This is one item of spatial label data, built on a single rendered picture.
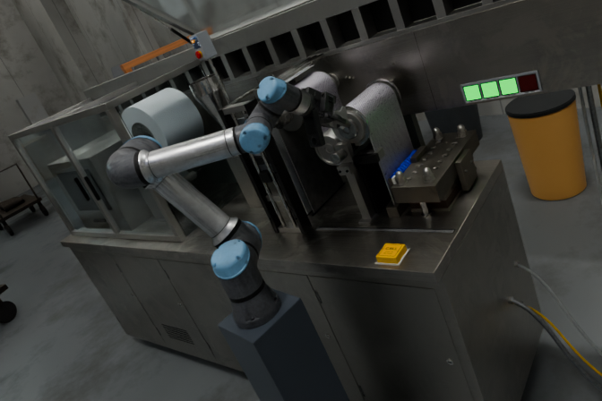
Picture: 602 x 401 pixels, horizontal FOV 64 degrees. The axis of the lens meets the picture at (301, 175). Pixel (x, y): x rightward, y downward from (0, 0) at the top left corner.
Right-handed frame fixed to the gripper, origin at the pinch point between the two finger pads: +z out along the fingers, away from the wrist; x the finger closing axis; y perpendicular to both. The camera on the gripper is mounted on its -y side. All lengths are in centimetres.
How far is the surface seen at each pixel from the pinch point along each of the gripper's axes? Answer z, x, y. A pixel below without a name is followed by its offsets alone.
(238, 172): 19, 73, -7
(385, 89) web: 18.0, -4.2, 17.6
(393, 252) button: 6.6, -17.0, -39.6
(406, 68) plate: 25.1, -8.0, 27.4
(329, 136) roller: 5.6, 10.0, -0.7
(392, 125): 21.5, -5.6, 5.2
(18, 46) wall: 192, 1089, 381
